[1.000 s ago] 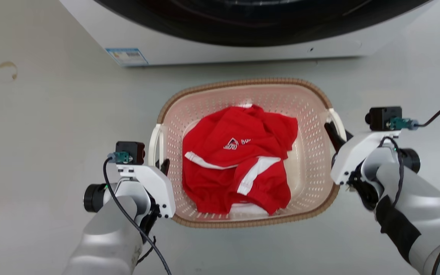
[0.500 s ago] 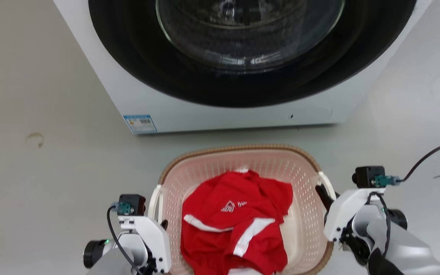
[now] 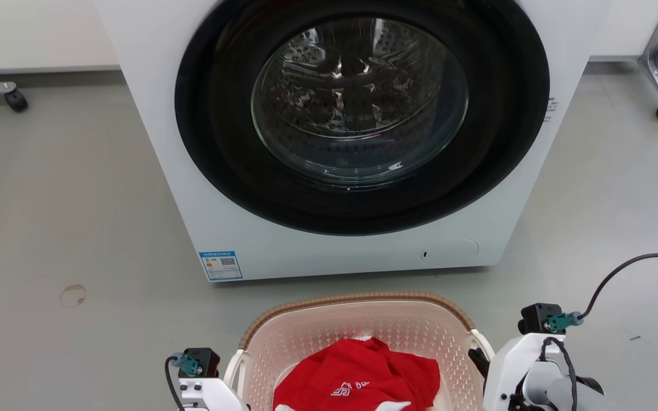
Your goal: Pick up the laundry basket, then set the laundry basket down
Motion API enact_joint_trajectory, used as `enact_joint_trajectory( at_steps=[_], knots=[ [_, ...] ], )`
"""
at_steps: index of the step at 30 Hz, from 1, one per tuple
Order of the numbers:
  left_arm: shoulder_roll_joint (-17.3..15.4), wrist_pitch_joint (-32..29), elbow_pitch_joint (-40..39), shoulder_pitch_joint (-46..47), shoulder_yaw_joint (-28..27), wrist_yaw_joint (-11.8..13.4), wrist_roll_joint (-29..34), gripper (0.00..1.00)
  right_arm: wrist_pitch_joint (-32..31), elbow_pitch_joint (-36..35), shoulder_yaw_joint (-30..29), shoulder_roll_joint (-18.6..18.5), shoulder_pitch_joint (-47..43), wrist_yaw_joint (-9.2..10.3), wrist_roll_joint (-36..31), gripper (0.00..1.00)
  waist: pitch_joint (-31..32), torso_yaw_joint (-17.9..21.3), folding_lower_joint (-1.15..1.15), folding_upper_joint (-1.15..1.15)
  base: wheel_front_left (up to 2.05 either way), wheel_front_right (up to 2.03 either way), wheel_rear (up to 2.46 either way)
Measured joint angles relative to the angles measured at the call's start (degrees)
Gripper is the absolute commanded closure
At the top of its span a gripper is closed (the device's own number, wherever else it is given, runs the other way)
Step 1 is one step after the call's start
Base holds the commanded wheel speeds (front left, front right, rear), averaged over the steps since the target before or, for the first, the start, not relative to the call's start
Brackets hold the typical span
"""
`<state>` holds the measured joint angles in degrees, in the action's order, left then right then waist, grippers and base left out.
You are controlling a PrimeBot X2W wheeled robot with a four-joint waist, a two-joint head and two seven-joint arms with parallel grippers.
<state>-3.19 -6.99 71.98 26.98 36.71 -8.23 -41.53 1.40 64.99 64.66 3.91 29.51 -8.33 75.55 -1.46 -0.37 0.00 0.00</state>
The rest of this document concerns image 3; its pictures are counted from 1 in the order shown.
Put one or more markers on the blue energy label sticker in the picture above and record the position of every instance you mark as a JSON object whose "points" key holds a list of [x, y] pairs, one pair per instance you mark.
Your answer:
{"points": [[221, 266]]}

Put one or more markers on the black round washer door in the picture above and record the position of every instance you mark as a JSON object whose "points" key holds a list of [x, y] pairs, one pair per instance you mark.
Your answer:
{"points": [[215, 125]]}

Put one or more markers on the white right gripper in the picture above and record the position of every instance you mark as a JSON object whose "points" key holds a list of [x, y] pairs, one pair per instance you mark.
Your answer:
{"points": [[512, 359]]}

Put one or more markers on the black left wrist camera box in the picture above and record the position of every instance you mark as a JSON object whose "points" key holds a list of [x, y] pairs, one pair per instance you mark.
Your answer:
{"points": [[206, 361]]}

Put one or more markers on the red printed garment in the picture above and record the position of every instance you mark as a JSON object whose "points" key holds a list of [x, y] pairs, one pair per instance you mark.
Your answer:
{"points": [[357, 371]]}

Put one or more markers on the white oval filter cover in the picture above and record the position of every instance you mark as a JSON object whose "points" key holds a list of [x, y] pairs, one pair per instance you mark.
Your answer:
{"points": [[450, 251]]}

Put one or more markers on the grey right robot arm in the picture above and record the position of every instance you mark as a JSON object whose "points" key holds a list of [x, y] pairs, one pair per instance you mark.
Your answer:
{"points": [[557, 394]]}

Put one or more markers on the white cloth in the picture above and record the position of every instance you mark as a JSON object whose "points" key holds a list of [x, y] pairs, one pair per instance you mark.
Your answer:
{"points": [[392, 406]]}

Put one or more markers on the beige plastic laundry basket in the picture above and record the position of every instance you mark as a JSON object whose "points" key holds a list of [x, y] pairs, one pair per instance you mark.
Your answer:
{"points": [[306, 337]]}

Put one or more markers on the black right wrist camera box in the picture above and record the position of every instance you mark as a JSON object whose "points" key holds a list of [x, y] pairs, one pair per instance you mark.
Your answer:
{"points": [[537, 317]]}

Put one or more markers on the white front-load washing machine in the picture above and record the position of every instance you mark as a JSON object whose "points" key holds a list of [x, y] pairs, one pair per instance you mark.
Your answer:
{"points": [[180, 188]]}

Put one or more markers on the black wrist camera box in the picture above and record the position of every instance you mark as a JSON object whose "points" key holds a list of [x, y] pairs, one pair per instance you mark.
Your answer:
{"points": [[537, 317], [206, 361]]}

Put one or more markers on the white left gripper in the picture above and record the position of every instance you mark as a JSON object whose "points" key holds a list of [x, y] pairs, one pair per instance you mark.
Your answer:
{"points": [[209, 397]]}

